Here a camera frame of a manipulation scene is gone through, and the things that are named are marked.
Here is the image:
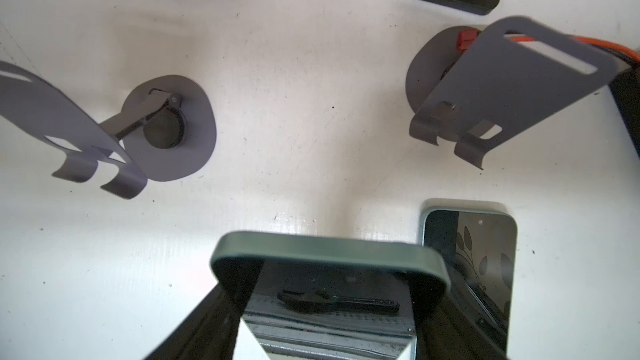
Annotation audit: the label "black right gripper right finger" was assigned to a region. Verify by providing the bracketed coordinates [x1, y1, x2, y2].
[414, 295, 505, 359]

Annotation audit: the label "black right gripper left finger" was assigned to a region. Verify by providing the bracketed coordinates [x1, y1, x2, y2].
[146, 284, 240, 360]

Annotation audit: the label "black phone stand front left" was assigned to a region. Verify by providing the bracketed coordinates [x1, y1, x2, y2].
[1, 62, 217, 199]

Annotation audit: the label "grey round stand front right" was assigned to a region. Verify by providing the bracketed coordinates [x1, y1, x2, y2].
[405, 17, 618, 168]

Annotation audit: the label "black charging board yellow plugs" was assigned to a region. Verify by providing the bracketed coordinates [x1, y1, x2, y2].
[457, 29, 640, 158]

